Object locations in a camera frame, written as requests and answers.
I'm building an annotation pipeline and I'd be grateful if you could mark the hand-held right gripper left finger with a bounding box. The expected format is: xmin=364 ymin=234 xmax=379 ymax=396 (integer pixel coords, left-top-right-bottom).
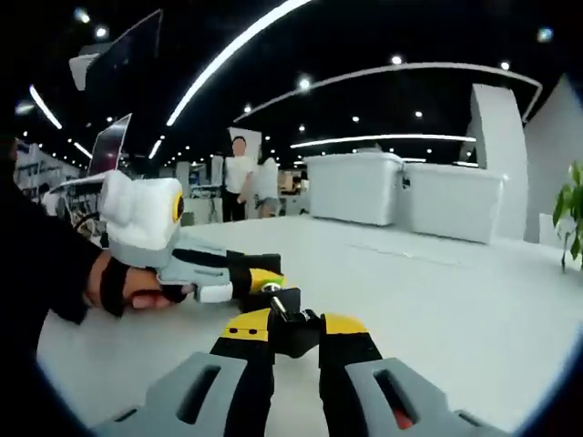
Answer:
xmin=93 ymin=308 xmax=277 ymax=437

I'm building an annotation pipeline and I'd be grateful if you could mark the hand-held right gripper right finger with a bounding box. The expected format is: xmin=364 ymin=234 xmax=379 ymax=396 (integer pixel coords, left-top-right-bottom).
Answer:
xmin=318 ymin=311 xmax=509 ymax=437

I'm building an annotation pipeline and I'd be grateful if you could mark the black pad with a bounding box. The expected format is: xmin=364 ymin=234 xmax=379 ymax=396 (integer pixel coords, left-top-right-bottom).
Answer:
xmin=236 ymin=286 xmax=327 ymax=360

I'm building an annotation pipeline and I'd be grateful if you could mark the white desk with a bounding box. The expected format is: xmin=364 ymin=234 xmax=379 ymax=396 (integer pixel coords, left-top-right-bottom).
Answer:
xmin=36 ymin=213 xmax=583 ymax=433

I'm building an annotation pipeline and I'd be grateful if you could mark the person's left hand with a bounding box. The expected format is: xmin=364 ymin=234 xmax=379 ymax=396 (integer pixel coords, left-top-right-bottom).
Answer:
xmin=86 ymin=252 xmax=195 ymax=318

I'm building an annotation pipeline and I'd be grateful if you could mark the computer monitor on stand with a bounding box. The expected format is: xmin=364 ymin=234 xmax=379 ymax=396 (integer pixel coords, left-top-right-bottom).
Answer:
xmin=86 ymin=113 xmax=133 ymax=179

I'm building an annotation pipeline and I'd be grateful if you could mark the white printed banner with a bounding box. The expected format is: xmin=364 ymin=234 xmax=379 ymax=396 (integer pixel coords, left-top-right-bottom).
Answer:
xmin=15 ymin=140 xmax=79 ymax=193

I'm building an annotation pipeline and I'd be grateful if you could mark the white plastic storage box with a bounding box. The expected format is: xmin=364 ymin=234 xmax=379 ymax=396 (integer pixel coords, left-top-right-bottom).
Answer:
xmin=400 ymin=162 xmax=507 ymax=245
xmin=303 ymin=151 xmax=404 ymax=228

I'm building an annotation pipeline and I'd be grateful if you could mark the hanging dark display panel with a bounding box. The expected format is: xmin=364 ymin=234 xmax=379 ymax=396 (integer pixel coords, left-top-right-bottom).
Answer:
xmin=67 ymin=8 xmax=164 ymax=92

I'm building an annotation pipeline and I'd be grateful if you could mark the green potted plant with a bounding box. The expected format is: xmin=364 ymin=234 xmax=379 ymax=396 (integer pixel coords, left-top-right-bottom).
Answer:
xmin=552 ymin=163 xmax=583 ymax=274

